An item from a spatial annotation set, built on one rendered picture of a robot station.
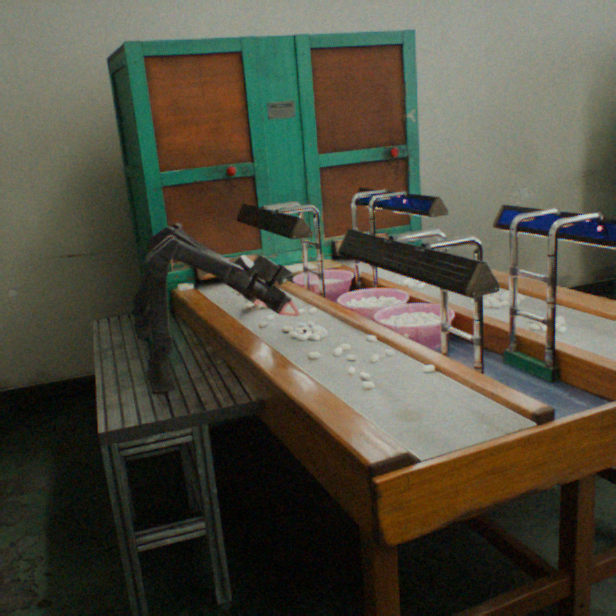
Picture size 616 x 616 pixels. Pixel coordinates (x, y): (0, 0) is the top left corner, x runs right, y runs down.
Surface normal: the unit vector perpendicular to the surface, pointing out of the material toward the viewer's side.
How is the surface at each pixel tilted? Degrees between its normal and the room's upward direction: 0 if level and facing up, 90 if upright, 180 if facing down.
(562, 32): 90
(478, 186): 89
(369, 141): 90
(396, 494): 90
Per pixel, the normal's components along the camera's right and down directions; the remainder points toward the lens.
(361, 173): 0.40, 0.23
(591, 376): -0.92, 0.18
